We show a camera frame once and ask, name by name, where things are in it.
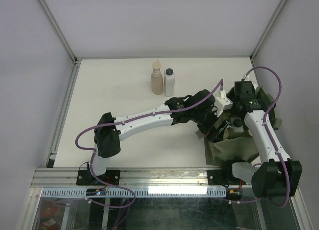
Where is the beige pump bottle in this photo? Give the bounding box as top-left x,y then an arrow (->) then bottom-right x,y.
151,60 -> 163,95

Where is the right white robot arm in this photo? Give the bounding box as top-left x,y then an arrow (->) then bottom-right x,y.
216,80 -> 302,200

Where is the olive green canvas bag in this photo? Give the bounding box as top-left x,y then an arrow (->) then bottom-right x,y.
202,87 -> 282,166

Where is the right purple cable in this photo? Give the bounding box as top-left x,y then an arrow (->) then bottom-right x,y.
223,66 -> 291,207

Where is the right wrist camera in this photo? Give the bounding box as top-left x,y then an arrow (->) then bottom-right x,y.
241,74 -> 250,81

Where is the white bottle dark cap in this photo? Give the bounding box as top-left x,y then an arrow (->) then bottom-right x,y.
230,117 -> 244,133
164,68 -> 175,97

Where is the white slotted cable duct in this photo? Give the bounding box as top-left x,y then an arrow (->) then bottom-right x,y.
42,186 -> 227,198

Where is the small tan pump bottle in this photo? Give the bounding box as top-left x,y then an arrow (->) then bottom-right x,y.
223,128 -> 234,140

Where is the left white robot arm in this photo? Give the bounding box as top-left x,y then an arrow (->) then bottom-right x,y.
87,89 -> 233,184

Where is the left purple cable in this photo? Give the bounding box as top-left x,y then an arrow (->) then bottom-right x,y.
75,79 -> 225,206

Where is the left aluminium frame post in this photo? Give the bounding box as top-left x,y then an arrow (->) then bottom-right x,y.
36,0 -> 77,63

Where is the right aluminium frame post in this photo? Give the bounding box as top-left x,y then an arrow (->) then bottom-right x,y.
250,0 -> 289,63

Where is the purple cable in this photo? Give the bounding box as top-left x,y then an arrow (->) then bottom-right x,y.
75,79 -> 225,206
223,66 -> 291,207

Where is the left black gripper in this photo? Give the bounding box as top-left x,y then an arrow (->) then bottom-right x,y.
192,106 -> 229,144

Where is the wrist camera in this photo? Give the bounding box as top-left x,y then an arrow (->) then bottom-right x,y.
215,90 -> 233,117
241,74 -> 250,81

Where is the aluminium frame post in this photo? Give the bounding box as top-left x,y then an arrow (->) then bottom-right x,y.
36,0 -> 77,63
250,0 -> 289,63

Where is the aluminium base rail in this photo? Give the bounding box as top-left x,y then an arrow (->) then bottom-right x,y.
31,167 -> 222,188

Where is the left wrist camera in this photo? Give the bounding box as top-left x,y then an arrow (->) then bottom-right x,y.
215,90 -> 233,117

